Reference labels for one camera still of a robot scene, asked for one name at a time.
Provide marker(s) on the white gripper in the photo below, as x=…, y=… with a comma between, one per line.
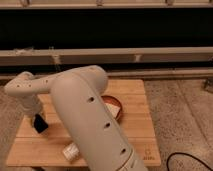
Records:
x=31, y=106

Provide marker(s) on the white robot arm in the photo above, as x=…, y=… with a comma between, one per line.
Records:
x=76, y=96

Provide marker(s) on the wooden table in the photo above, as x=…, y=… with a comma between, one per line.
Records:
x=31, y=149

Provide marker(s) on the clear plastic bottle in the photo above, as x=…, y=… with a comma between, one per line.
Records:
x=71, y=152

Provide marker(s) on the white sponge block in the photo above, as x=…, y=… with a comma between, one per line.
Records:
x=114, y=110

